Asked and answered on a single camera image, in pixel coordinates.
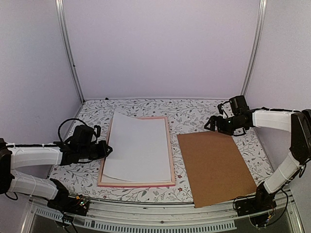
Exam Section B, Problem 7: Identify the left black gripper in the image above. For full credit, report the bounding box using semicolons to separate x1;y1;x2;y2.
79;140;112;161

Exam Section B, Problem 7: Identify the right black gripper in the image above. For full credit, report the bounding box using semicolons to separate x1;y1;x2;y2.
205;115;245;136

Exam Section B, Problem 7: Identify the pink wooden picture frame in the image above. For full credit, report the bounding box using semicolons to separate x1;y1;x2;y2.
97;116;176;188

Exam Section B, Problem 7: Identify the landscape sunset photo print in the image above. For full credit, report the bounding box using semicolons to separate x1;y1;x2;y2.
103;111;172;183

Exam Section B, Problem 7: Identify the white photo mat board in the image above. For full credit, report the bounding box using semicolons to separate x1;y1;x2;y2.
101;118;173;183

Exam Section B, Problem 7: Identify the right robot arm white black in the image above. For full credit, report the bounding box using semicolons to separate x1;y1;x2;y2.
204;107;311;212

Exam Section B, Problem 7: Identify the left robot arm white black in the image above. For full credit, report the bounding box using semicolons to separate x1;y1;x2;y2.
0;139;113;211

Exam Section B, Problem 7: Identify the floral patterned table mat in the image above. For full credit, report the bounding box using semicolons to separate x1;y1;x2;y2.
47;98;275;203

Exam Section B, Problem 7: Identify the brown cardboard backing board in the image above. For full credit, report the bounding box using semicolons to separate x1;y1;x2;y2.
177;132;257;208

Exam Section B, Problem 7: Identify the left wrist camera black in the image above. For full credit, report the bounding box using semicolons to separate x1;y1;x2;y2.
71;125;101;145

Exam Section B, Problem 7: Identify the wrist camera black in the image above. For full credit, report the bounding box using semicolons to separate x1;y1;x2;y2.
71;125;101;145
229;95;250;116

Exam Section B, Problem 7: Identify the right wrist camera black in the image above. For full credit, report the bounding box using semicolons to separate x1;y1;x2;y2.
229;95;250;116

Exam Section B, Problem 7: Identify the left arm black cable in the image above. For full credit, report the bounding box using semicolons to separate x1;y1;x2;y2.
57;118;89;143

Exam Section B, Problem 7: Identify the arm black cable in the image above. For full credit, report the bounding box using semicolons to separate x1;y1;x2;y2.
57;118;89;143
233;191;290;214

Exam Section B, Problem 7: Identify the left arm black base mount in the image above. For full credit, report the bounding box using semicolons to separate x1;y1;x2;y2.
47;193;89;216

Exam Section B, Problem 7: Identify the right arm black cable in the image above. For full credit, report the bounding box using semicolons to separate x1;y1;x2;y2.
233;191;290;214

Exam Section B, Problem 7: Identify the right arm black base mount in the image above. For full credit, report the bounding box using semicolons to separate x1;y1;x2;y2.
233;191;276;228

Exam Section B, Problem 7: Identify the aluminium front rail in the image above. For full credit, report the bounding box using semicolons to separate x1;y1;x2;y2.
21;189;304;233

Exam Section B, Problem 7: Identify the right aluminium corner post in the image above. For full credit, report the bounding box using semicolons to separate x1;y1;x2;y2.
240;0;267;96

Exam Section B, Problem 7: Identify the aluminium corner post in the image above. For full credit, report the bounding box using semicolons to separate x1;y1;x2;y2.
240;0;267;96
55;0;85;104

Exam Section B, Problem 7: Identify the left aluminium corner post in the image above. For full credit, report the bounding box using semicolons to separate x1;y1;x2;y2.
55;0;85;104

